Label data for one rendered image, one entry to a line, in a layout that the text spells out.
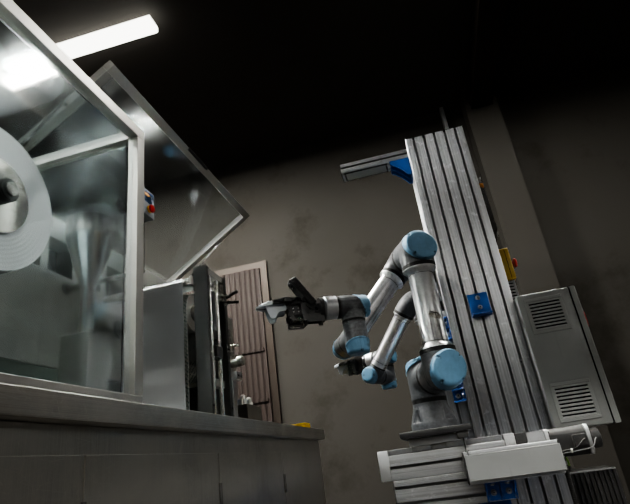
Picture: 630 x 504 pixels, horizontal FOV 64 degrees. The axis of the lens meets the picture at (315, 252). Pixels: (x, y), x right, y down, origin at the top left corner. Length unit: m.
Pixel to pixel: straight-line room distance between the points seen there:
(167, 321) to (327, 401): 2.87
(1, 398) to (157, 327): 1.17
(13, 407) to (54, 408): 0.07
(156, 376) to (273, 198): 3.66
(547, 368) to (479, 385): 0.23
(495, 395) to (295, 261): 3.29
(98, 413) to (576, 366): 1.53
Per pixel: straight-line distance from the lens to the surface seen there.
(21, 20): 1.16
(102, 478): 0.97
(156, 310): 1.92
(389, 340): 2.40
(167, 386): 1.83
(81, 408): 0.89
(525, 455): 1.64
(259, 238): 5.16
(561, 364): 1.96
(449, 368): 1.65
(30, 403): 0.81
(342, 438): 4.54
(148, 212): 1.83
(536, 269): 4.56
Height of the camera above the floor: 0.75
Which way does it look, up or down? 23 degrees up
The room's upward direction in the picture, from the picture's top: 8 degrees counter-clockwise
